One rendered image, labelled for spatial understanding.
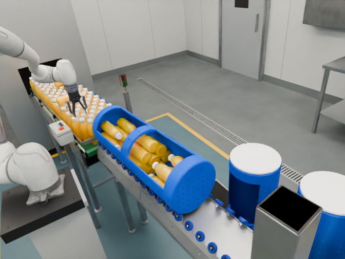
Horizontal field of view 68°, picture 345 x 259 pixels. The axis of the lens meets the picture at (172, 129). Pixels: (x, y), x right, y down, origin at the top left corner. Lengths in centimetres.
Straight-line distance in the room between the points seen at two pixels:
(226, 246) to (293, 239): 91
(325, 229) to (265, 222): 104
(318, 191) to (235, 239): 45
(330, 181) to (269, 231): 111
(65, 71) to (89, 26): 423
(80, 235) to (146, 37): 545
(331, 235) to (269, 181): 35
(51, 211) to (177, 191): 61
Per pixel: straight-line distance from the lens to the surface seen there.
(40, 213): 142
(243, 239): 128
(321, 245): 149
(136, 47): 645
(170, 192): 116
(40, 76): 190
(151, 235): 247
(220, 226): 131
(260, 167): 146
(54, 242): 161
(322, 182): 145
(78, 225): 157
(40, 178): 143
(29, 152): 139
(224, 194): 252
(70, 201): 141
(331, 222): 136
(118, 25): 623
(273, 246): 39
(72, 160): 214
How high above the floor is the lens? 197
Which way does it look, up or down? 32 degrees down
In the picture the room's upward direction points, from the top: 7 degrees counter-clockwise
